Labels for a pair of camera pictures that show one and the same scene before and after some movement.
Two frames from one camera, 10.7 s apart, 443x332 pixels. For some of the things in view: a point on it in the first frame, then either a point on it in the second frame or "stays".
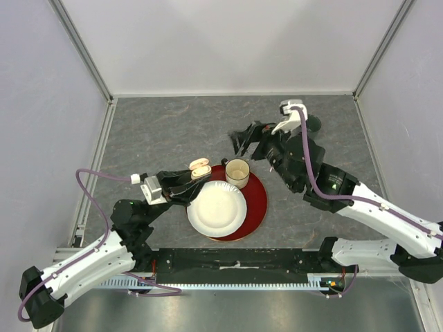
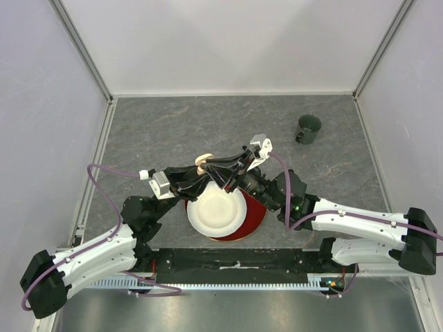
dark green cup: [313, 125] stays
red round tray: [256, 203] stays
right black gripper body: [260, 132] -> [233, 175]
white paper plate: [219, 209] stays
